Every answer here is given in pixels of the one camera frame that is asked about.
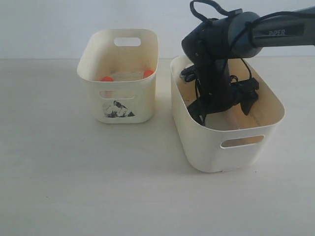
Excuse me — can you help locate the cream plastic bin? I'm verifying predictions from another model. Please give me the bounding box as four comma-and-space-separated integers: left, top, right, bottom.
170, 56, 285, 173
77, 29, 159, 124

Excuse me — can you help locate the blue-capped tube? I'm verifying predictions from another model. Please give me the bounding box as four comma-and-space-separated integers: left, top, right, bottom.
227, 111, 244, 130

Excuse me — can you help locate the orange-capped tube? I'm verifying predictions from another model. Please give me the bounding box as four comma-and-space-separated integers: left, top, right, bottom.
143, 69, 154, 78

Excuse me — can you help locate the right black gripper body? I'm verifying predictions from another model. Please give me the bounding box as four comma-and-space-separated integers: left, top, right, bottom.
187, 59, 259, 123

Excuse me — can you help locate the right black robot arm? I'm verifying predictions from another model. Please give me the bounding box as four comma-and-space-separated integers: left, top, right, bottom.
180, 0, 315, 125

